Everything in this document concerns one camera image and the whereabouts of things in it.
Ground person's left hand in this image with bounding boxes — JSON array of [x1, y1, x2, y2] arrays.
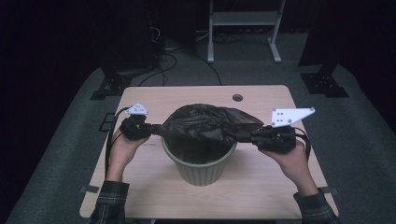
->
[[106, 128, 151, 183]]

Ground black tape floor marking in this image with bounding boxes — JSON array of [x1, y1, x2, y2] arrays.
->
[[98, 112, 117, 133]]

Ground person's right hand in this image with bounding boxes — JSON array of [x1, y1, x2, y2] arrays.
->
[[258, 139, 320, 198]]

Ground black floor cables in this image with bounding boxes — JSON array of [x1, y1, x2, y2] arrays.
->
[[137, 26, 223, 87]]

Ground black stand base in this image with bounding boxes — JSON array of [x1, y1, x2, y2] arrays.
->
[[90, 74, 134, 101], [299, 63, 350, 99]]

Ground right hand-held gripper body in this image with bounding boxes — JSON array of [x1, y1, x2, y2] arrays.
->
[[249, 106, 317, 155]]

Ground green ribbed trash bin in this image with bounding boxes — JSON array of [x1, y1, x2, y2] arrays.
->
[[161, 136, 238, 188]]

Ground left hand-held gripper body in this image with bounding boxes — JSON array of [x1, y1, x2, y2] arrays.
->
[[119, 103, 154, 141]]

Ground white metal stand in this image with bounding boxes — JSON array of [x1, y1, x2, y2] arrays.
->
[[207, 0, 287, 65]]

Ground black trash bag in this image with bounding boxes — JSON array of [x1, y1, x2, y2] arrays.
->
[[158, 103, 265, 148]]

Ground grey tape piece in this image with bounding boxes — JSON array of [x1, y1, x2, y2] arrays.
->
[[317, 186, 339, 196]]

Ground right hand-held gripper black cable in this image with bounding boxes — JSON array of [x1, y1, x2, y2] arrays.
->
[[293, 126, 313, 162]]

